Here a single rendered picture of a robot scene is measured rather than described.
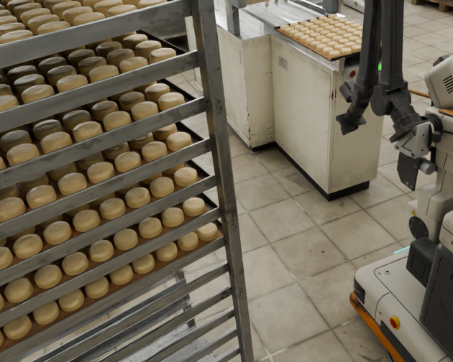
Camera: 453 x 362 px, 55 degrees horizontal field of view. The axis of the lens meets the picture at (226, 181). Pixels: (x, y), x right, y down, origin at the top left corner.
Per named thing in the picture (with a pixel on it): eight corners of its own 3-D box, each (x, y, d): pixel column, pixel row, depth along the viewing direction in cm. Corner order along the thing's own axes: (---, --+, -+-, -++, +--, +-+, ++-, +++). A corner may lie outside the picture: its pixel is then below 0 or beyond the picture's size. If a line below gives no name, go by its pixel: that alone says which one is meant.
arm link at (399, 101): (398, 113, 136) (413, 109, 137) (384, 85, 139) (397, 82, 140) (384, 126, 144) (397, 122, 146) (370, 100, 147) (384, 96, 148)
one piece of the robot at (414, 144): (428, 155, 136) (431, 121, 131) (415, 159, 135) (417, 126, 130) (406, 144, 145) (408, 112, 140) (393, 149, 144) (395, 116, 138)
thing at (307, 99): (274, 151, 313) (269, 24, 261) (316, 138, 321) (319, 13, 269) (326, 206, 258) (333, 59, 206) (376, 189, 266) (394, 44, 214)
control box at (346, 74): (340, 95, 219) (341, 68, 211) (380, 83, 225) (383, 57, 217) (344, 97, 216) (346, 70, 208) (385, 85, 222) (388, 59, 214)
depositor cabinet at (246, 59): (195, 93, 407) (181, -2, 358) (265, 75, 424) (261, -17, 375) (251, 159, 308) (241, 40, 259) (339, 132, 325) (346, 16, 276)
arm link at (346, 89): (359, 96, 150) (380, 90, 153) (342, 72, 155) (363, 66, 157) (347, 117, 161) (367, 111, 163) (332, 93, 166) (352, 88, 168)
